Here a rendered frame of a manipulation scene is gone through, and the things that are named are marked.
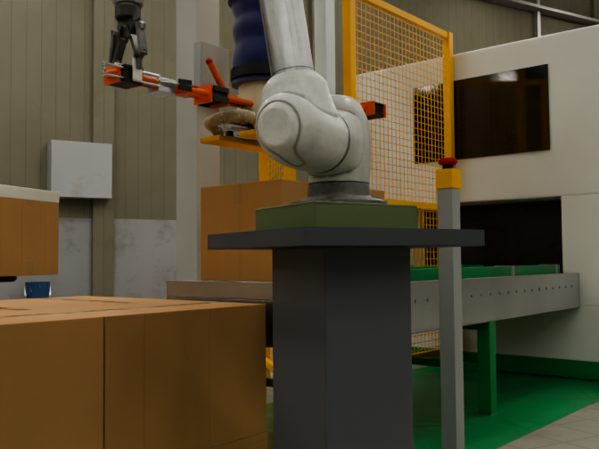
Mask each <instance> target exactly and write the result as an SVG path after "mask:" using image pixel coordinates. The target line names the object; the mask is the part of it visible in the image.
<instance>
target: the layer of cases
mask: <svg viewBox="0 0 599 449"><path fill-rule="evenodd" d="M264 432H267V382H266V304H255V303H234V302H215V301H194V300H174V299H154V298H115V297H94V296H76V297H58V298H24V299H6V300H0V449H206V448H209V447H212V446H216V445H222V444H224V443H228V442H232V441H234V440H238V439H242V438H245V437H250V436H254V435H257V434H260V433H264Z"/></svg>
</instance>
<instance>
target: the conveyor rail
mask: <svg viewBox="0 0 599 449"><path fill-rule="evenodd" d="M576 307H580V300H579V273H549V274H532V275H516V276H500V277H483V278H467V279H462V318H463V326H465V325H472V324H477V323H483V322H491V321H499V320H504V319H510V318H515V317H521V316H527V315H533V314H542V313H548V312H554V311H560V310H565V309H571V308H576ZM437 330H439V280H435V281H418V282H411V334H415V333H422V332H427V331H437Z"/></svg>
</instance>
